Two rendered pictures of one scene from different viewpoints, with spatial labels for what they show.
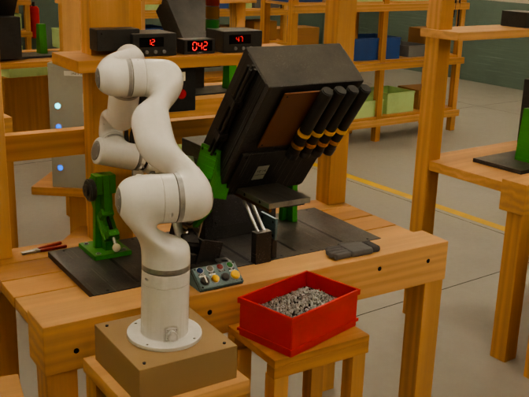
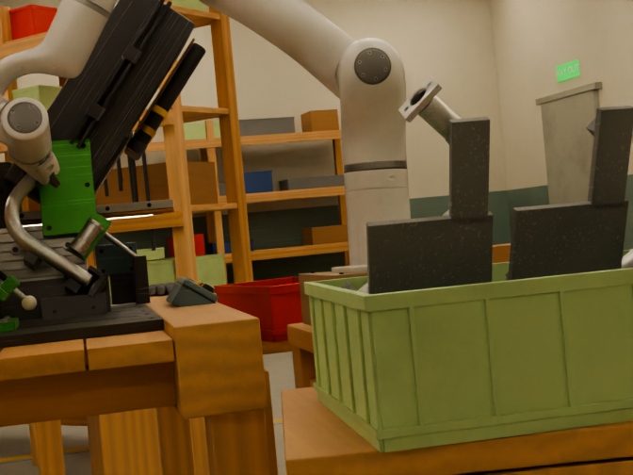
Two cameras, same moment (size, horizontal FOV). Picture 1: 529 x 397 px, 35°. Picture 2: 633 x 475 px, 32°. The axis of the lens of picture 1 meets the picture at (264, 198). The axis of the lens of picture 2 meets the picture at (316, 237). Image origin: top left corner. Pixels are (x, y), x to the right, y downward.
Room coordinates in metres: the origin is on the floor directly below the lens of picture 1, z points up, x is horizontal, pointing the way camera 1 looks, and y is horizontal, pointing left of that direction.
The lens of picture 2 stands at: (1.31, 2.21, 1.04)
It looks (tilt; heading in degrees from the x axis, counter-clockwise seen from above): 1 degrees down; 291
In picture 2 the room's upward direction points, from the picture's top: 5 degrees counter-clockwise
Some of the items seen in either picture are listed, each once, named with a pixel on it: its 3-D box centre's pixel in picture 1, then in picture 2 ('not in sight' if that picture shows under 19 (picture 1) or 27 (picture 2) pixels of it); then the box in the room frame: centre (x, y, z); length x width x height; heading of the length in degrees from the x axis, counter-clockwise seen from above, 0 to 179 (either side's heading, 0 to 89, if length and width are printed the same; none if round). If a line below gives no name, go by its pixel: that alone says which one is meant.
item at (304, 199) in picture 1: (257, 189); (86, 214); (2.69, 0.02, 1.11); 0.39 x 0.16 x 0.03; 33
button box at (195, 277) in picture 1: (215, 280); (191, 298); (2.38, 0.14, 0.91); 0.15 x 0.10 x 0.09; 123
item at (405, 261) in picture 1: (263, 292); (178, 333); (2.50, -0.01, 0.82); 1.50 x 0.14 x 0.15; 123
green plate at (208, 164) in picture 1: (212, 176); (66, 188); (2.64, 0.17, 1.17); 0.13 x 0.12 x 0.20; 123
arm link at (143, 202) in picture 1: (153, 222); (372, 106); (1.91, 0.27, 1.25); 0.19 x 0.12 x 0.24; 111
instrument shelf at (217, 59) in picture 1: (187, 57); not in sight; (2.95, 0.29, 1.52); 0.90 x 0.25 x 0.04; 123
